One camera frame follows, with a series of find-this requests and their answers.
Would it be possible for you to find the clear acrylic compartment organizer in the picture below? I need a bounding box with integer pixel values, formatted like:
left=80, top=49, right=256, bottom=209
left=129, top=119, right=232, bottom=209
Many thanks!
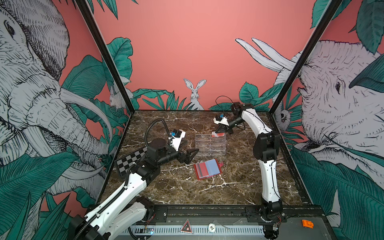
left=195, top=133, right=227, bottom=156

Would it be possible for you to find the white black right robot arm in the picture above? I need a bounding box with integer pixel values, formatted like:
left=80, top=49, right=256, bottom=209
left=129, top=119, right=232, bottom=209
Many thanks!
left=214, top=102, right=283, bottom=223

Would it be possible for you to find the red warning triangle sticker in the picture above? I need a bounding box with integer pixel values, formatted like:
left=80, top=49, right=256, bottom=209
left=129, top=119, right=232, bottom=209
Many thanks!
left=180, top=219, right=193, bottom=234

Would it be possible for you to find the round white sticker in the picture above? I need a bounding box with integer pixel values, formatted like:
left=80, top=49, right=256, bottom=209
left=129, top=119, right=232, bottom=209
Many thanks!
left=208, top=223, right=216, bottom=233

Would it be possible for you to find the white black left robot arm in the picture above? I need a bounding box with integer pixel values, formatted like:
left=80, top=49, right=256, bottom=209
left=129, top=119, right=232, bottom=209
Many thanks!
left=67, top=138, right=199, bottom=240

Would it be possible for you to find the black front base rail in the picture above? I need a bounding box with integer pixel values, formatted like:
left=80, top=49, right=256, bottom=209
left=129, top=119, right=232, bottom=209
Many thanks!
left=139, top=204, right=325, bottom=225

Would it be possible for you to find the black corner frame post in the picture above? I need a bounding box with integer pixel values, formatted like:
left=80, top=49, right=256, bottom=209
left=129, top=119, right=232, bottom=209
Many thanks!
left=75, top=0, right=135, bottom=115
left=269, top=0, right=342, bottom=115

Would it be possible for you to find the white red credit card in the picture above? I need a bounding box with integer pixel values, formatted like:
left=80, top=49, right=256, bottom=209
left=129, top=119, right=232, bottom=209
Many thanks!
left=211, top=132, right=226, bottom=138

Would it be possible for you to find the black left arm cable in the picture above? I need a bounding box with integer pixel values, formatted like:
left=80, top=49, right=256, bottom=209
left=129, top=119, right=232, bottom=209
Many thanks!
left=143, top=118, right=172, bottom=148

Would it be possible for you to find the black right corner frame post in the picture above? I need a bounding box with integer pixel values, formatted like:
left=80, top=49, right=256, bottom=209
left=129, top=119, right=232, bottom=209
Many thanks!
left=269, top=0, right=342, bottom=115

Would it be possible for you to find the black white checkerboard calibration board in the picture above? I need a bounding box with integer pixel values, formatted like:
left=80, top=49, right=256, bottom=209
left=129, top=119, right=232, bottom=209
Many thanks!
left=115, top=147, right=147, bottom=179

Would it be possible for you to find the white ventilation grille strip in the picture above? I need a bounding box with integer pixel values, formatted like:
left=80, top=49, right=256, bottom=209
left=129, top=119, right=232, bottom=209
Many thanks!
left=122, top=225, right=265, bottom=236

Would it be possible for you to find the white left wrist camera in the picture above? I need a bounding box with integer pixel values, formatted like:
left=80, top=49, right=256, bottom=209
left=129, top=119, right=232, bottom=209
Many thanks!
left=170, top=129, right=186, bottom=152

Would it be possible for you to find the orange small connector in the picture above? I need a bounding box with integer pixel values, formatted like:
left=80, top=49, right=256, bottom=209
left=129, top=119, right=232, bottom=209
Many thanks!
left=302, top=220, right=314, bottom=229

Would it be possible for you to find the black left corner frame post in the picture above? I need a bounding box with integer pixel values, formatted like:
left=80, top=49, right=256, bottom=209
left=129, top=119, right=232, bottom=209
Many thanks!
left=75, top=0, right=135, bottom=115

